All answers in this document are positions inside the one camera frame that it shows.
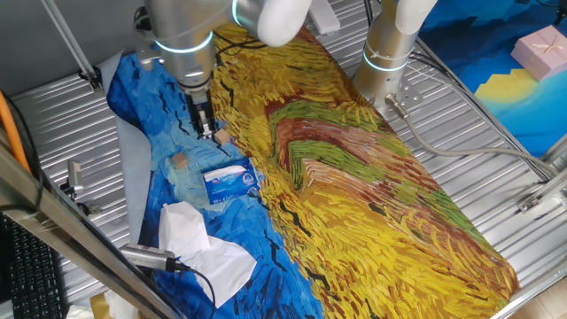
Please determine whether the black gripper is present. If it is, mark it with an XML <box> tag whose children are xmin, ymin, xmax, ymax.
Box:
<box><xmin>183</xmin><ymin>87</ymin><xmax>219</xmax><ymax>139</ymax></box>

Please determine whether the blue tissue pack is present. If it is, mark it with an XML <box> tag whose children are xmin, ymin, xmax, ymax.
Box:
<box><xmin>202</xmin><ymin>158</ymin><xmax>262</xmax><ymax>206</ymax></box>

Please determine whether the grey clamp tool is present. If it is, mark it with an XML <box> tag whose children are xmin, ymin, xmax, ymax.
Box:
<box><xmin>59</xmin><ymin>159</ymin><xmax>104</xmax><ymax>217</ymax></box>

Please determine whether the grey metal rod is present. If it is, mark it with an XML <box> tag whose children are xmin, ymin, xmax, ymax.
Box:
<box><xmin>39</xmin><ymin>0</ymin><xmax>105</xmax><ymax>95</ymax></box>

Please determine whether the white power strip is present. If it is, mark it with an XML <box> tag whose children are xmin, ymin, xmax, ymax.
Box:
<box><xmin>307</xmin><ymin>0</ymin><xmax>342</xmax><ymax>36</ymax></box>

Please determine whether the painted wheatfield tablecloth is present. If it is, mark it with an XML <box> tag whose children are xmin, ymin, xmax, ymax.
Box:
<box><xmin>105</xmin><ymin>21</ymin><xmax>522</xmax><ymax>319</ymax></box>

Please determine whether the yellow cardboard box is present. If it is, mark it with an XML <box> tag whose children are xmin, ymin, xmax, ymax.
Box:
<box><xmin>89</xmin><ymin>292</ymin><xmax>113</xmax><ymax>319</ymax></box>

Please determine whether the black keyboard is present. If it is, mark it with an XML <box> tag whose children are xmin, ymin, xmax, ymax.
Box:
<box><xmin>0</xmin><ymin>211</ymin><xmax>71</xmax><ymax>319</ymax></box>

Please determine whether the blue yellow backdrop cloth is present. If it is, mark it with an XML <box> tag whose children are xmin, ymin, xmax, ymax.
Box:
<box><xmin>416</xmin><ymin>0</ymin><xmax>567</xmax><ymax>160</ymax></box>

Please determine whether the pink gift box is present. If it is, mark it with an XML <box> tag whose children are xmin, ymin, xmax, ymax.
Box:
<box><xmin>509</xmin><ymin>25</ymin><xmax>567</xmax><ymax>83</ymax></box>

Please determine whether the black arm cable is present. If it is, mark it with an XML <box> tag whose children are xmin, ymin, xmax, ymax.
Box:
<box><xmin>211</xmin><ymin>28</ymin><xmax>269</xmax><ymax>57</ymax></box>

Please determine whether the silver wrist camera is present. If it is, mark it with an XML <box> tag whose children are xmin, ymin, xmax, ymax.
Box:
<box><xmin>135</xmin><ymin>42</ymin><xmax>163</xmax><ymax>73</ymax></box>

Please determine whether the black cable coil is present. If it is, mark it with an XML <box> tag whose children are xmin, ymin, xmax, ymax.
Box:
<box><xmin>132</xmin><ymin>4</ymin><xmax>156</xmax><ymax>35</ymax></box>

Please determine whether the silver cylindrical camera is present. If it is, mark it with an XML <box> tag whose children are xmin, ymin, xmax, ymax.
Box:
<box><xmin>119</xmin><ymin>242</ymin><xmax>192</xmax><ymax>274</ymax></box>

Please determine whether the black camera cable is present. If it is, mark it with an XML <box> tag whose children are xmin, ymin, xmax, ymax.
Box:
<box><xmin>185</xmin><ymin>265</ymin><xmax>218</xmax><ymax>311</ymax></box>

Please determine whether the aluminium frame beam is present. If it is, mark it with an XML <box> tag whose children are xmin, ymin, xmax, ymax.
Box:
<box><xmin>0</xmin><ymin>130</ymin><xmax>187</xmax><ymax>319</ymax></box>

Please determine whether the orange hose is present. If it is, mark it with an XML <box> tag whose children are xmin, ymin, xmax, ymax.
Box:
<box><xmin>0</xmin><ymin>90</ymin><xmax>32</xmax><ymax>175</ymax></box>

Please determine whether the grey robot base hose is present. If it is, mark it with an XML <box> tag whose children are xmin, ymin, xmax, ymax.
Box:
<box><xmin>384</xmin><ymin>92</ymin><xmax>560</xmax><ymax>178</ymax></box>

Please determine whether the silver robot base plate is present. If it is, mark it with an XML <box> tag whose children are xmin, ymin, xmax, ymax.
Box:
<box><xmin>374</xmin><ymin>77</ymin><xmax>424</xmax><ymax>121</ymax></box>

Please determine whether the black cable bundle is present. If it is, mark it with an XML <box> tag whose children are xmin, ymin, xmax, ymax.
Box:
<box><xmin>407</xmin><ymin>37</ymin><xmax>553</xmax><ymax>181</ymax></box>

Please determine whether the aluminium profile rail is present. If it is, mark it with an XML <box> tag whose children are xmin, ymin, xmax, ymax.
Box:
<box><xmin>516</xmin><ymin>132</ymin><xmax>567</xmax><ymax>214</ymax></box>

